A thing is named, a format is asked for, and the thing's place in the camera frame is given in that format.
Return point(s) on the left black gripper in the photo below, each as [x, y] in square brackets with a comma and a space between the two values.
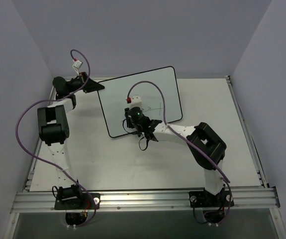
[84, 83]

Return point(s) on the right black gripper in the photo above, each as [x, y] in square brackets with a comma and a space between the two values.
[128, 117]

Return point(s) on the white whiteboard black frame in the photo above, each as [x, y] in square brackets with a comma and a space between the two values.
[156, 88]

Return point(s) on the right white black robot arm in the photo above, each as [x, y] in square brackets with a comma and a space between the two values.
[207, 148]

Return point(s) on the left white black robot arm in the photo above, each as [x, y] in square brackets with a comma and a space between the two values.
[54, 131]

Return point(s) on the aluminium back rail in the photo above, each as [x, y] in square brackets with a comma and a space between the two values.
[102, 78]

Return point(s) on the aluminium rail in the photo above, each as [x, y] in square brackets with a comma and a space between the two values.
[248, 137]
[153, 200]
[30, 175]
[102, 78]

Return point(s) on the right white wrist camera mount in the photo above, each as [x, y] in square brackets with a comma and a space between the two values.
[134, 101]

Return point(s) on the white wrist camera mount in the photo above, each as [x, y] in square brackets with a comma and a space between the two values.
[77, 65]
[134, 101]

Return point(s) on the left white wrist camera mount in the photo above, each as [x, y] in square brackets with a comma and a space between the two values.
[77, 65]

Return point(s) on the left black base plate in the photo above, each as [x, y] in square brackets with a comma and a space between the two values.
[83, 202]

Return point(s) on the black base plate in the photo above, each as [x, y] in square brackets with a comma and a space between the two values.
[83, 202]
[204, 199]

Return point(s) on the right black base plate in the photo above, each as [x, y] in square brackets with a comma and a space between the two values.
[204, 199]

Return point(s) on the aluminium left side rail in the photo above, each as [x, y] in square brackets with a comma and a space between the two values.
[30, 175]

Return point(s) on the aluminium front rail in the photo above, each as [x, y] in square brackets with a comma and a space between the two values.
[153, 200]

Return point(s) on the aluminium right side rail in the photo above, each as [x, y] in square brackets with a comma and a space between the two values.
[248, 137]

